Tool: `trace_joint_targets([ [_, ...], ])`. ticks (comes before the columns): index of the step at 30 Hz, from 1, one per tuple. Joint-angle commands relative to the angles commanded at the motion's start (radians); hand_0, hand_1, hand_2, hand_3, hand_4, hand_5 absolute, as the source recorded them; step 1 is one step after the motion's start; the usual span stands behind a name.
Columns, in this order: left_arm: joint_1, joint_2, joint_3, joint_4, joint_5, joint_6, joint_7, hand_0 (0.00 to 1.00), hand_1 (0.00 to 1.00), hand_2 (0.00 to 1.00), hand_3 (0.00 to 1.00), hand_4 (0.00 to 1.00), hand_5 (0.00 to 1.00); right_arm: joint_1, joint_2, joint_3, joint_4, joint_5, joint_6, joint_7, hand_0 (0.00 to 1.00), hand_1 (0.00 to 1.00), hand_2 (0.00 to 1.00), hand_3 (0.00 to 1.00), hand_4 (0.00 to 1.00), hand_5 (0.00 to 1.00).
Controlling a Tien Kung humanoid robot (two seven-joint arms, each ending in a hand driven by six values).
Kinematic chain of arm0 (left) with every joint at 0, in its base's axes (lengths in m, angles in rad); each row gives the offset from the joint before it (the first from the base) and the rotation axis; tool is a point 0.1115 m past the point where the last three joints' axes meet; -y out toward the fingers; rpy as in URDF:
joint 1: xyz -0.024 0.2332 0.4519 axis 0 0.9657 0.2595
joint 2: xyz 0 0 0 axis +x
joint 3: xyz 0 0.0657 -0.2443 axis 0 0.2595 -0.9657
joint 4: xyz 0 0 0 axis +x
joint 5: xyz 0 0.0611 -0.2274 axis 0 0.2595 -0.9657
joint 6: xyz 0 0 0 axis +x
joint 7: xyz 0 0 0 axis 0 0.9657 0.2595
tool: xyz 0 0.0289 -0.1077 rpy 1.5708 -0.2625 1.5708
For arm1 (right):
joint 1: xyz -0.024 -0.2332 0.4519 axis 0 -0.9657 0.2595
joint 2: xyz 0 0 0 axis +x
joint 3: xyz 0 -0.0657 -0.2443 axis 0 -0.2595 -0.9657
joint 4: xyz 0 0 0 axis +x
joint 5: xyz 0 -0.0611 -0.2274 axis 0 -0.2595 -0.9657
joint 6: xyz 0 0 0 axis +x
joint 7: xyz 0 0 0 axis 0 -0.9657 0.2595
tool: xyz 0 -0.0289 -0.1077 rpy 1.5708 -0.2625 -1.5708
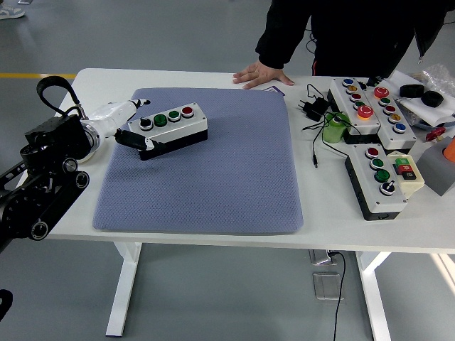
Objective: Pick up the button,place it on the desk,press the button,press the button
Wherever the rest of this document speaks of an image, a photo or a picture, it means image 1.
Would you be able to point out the metal floor socket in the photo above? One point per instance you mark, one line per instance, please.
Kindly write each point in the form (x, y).
(320, 257)

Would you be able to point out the white paper sheet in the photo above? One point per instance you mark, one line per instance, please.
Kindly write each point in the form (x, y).
(426, 112)

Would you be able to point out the white table foot bar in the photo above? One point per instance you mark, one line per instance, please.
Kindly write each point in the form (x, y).
(444, 268)

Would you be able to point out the grey block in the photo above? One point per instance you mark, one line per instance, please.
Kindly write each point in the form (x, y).
(435, 167)

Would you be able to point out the black power adapter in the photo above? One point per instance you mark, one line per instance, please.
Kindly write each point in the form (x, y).
(314, 108)

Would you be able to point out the beige red-green switch box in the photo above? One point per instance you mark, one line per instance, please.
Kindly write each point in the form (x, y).
(414, 183)

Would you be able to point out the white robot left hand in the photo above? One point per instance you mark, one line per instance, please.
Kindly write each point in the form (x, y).
(106, 115)

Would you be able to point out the grey four-button control box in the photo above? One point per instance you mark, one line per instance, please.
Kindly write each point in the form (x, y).
(177, 128)

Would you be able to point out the blue-grey textured mat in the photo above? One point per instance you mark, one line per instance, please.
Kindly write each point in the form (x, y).
(213, 177)

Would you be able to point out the person's right forearm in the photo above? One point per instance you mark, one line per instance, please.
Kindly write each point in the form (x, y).
(273, 46)

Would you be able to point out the metal floor socket lid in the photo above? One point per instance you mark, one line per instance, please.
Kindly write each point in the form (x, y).
(325, 286)

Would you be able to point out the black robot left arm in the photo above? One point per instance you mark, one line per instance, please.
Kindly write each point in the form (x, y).
(53, 135)

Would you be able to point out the four-button box with selector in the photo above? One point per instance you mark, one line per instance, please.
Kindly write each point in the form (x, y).
(382, 200)

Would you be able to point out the orange cone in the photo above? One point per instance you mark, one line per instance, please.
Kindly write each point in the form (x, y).
(450, 151)

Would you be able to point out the green tape roll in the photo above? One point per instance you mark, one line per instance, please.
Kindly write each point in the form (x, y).
(332, 133)

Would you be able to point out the black robot body part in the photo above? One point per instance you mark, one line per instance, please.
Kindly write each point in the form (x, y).
(5, 302)

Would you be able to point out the white table leg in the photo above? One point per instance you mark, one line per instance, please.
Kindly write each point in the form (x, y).
(373, 302)
(124, 284)

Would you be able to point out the purple card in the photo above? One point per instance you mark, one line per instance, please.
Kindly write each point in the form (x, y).
(279, 90)

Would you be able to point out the small black module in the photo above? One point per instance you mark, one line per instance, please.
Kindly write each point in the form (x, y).
(375, 81)

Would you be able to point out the clear plastic bag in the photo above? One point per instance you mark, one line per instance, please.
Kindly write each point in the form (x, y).
(440, 76)

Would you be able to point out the person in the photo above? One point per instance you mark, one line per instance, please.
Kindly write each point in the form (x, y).
(355, 35)

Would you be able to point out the white sneaker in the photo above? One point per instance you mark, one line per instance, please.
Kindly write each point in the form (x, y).
(10, 12)

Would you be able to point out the person's right hand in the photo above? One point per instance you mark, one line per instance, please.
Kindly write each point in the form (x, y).
(261, 74)

